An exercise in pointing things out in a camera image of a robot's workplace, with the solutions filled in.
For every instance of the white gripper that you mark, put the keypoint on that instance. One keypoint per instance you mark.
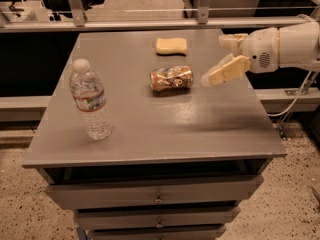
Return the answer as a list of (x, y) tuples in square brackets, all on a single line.
[(260, 50)]

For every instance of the orange soda can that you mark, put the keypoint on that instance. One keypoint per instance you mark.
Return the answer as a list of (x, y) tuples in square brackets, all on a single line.
[(174, 78)]

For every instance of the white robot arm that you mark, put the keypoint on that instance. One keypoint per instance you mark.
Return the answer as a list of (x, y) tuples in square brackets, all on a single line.
[(299, 46)]

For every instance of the yellow sponge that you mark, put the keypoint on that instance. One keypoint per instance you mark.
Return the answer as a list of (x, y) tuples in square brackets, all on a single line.
[(169, 46)]

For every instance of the grey drawer cabinet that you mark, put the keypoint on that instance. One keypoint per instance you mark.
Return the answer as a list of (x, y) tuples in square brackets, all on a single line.
[(203, 132)]

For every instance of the top grey drawer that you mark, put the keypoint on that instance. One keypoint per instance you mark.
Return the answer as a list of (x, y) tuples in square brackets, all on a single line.
[(154, 192)]

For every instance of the grey drawer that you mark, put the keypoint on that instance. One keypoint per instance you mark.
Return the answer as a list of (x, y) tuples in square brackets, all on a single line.
[(200, 232), (157, 217), (154, 192)]

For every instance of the clear plastic water bottle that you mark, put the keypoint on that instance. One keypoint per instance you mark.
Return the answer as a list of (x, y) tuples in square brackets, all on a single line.
[(88, 92)]

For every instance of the middle grey drawer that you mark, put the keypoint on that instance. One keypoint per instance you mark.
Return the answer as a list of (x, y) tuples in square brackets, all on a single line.
[(157, 217)]

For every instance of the bottom grey drawer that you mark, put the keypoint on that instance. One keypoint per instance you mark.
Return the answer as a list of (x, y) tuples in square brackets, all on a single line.
[(200, 232)]

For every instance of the metal railing frame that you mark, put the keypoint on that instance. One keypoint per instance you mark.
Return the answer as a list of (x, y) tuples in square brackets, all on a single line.
[(18, 16)]

